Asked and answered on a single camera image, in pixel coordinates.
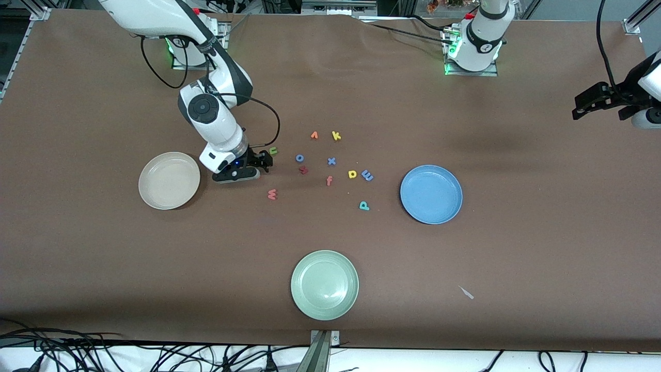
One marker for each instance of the white paper scrap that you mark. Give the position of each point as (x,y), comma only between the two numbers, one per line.
(466,292)

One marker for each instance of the blue plate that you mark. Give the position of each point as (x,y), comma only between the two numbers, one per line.
(431,195)

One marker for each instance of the aluminium frame profile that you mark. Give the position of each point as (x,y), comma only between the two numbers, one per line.
(640,18)
(18,57)

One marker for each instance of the beige brown plate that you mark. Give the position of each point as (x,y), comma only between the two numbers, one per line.
(169,181)

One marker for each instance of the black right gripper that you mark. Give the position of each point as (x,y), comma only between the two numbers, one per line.
(255,157)

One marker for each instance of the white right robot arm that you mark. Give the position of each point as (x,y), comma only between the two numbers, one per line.
(206,108)

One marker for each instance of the blue foam letter m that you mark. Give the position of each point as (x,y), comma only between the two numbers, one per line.
(367,175)

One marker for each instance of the pale green plate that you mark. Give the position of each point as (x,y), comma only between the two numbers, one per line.
(325,285)

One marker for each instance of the grey equipment box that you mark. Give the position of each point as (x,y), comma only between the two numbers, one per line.
(338,6)

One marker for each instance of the orange brown background object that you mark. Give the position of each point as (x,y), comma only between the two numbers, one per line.
(444,5)

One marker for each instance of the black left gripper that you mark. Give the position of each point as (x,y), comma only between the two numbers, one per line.
(628,93)

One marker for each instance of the metal table edge bracket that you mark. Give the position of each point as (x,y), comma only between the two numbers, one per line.
(321,354)

